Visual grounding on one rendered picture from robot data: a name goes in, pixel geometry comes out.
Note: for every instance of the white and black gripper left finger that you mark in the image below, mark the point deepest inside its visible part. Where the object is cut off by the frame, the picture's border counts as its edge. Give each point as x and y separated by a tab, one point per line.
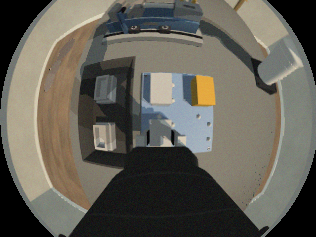
143	139

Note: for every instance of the grey flat bar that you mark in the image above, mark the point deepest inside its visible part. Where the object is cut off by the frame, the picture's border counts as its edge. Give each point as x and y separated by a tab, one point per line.
129	13

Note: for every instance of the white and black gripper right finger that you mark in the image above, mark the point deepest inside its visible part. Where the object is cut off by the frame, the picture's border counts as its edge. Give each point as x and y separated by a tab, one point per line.
177	139

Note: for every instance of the yellow rectangular block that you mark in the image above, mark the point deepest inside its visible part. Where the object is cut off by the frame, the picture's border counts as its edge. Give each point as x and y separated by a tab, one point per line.
202	91

